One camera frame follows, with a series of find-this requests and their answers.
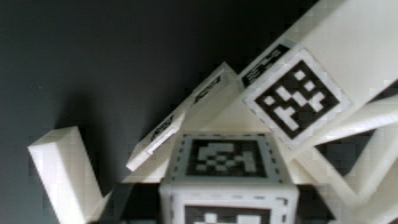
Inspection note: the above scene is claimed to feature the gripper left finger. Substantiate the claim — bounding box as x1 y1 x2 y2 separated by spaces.
88 183 161 224

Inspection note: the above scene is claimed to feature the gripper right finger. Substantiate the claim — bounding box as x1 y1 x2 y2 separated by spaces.
294 184 355 224

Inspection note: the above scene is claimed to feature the white tagged cube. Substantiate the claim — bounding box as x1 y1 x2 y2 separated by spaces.
159 133 298 224

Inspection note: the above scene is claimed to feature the white chair back frame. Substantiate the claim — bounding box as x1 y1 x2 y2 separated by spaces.
120 0 398 224

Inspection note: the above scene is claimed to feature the white U-shaped obstacle fence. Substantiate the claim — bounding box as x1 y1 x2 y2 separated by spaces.
28 126 103 224

